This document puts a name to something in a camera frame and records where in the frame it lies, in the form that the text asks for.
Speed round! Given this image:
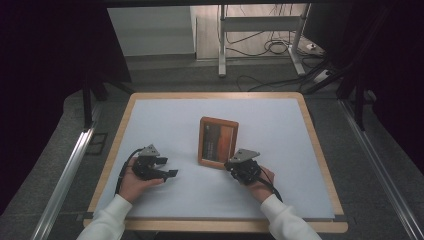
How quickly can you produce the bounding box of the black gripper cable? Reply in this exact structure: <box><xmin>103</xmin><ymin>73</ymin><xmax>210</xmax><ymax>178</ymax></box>
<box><xmin>258</xmin><ymin>166</ymin><xmax>284</xmax><ymax>203</ymax></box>
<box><xmin>114</xmin><ymin>148</ymin><xmax>145</xmax><ymax>196</ymax></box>

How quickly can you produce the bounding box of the person's left hand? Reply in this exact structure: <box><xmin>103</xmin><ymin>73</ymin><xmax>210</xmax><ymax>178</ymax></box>
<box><xmin>118</xmin><ymin>157</ymin><xmax>165</xmax><ymax>205</ymax></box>

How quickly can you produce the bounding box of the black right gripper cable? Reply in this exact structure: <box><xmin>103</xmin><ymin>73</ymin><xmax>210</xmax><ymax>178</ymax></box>
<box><xmin>258</xmin><ymin>166</ymin><xmax>284</xmax><ymax>203</ymax></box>

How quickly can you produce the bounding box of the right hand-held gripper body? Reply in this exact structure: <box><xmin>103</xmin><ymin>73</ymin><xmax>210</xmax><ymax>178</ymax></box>
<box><xmin>223</xmin><ymin>148</ymin><xmax>263</xmax><ymax>186</ymax></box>

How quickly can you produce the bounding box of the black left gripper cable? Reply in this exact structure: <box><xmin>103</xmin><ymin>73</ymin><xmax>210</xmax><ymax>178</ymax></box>
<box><xmin>114</xmin><ymin>148</ymin><xmax>145</xmax><ymax>196</ymax></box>

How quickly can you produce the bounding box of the person's right hand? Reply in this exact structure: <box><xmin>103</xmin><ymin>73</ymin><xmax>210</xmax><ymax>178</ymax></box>
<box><xmin>245</xmin><ymin>165</ymin><xmax>276</xmax><ymax>204</ymax></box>

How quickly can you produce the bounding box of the black metal stand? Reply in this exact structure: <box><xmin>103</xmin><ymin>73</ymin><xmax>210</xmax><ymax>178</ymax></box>
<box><xmin>81</xmin><ymin>74</ymin><xmax>135</xmax><ymax>130</ymax></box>

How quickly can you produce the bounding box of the black curtain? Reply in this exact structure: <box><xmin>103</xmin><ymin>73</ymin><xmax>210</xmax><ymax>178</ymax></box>
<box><xmin>0</xmin><ymin>0</ymin><xmax>132</xmax><ymax>215</ymax></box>
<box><xmin>301</xmin><ymin>0</ymin><xmax>424</xmax><ymax>168</ymax></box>

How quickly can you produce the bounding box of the white metal desk frame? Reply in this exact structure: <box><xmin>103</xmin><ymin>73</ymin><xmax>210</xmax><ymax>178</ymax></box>
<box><xmin>218</xmin><ymin>3</ymin><xmax>312</xmax><ymax>78</ymax></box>

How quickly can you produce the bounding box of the bundle of black floor cables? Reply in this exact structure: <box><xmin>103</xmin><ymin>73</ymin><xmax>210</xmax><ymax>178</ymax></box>
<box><xmin>225</xmin><ymin>3</ymin><xmax>336</xmax><ymax>93</ymax></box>

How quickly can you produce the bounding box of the white cabinet panel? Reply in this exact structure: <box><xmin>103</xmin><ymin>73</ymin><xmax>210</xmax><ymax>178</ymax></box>
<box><xmin>107</xmin><ymin>6</ymin><xmax>197</xmax><ymax>57</ymax></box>

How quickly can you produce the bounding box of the silver aluminium rail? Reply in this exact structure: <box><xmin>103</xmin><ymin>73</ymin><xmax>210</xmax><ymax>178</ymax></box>
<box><xmin>30</xmin><ymin>128</ymin><xmax>97</xmax><ymax>240</ymax></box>
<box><xmin>337</xmin><ymin>99</ymin><xmax>424</xmax><ymax>240</ymax></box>

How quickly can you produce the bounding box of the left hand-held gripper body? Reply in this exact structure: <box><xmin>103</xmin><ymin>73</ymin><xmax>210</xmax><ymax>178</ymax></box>
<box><xmin>131</xmin><ymin>143</ymin><xmax>162</xmax><ymax>181</ymax></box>

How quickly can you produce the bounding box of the black floor grate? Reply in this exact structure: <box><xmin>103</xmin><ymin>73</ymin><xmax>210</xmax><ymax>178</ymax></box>
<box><xmin>85</xmin><ymin>132</ymin><xmax>109</xmax><ymax>156</ymax></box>

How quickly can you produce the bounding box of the white power strip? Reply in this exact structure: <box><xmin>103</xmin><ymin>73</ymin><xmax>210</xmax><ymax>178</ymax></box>
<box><xmin>305</xmin><ymin>42</ymin><xmax>326</xmax><ymax>56</ymax></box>

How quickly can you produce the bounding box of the wooden picture frame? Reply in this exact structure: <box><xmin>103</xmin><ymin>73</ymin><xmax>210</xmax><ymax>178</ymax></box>
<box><xmin>197</xmin><ymin>116</ymin><xmax>240</xmax><ymax>170</ymax></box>

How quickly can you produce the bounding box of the white table mat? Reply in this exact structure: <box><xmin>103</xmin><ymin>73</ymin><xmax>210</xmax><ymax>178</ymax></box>
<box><xmin>94</xmin><ymin>98</ymin><xmax>335</xmax><ymax>220</ymax></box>

